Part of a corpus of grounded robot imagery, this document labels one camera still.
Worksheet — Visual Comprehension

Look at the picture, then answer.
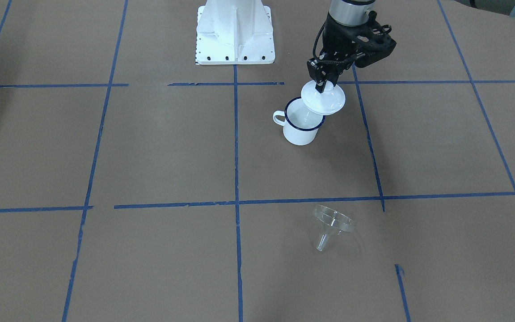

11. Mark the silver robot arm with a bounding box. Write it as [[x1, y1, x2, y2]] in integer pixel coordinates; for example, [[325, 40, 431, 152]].
[[307, 0, 397, 93]]

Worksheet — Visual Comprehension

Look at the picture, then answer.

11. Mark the white enamel cup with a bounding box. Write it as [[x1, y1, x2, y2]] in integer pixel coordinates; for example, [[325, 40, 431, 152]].
[[273, 97, 325, 145]]

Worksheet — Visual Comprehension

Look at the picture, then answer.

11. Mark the clear plastic funnel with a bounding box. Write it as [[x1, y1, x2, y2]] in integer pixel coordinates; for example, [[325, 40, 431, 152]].
[[312, 204, 356, 251]]

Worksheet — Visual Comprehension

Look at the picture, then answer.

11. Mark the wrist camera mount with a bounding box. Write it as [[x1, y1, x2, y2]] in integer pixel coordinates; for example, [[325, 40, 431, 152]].
[[354, 22, 397, 68]]

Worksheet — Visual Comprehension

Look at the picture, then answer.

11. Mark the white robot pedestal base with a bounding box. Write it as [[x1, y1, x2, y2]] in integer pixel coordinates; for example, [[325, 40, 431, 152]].
[[195, 0, 276, 65]]

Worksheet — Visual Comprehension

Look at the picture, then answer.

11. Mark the white cup lid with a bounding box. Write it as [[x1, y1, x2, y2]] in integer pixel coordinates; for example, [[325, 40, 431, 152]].
[[300, 80, 346, 116]]

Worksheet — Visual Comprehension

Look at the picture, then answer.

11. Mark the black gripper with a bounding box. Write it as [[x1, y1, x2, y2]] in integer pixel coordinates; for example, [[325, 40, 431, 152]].
[[307, 13, 367, 93]]

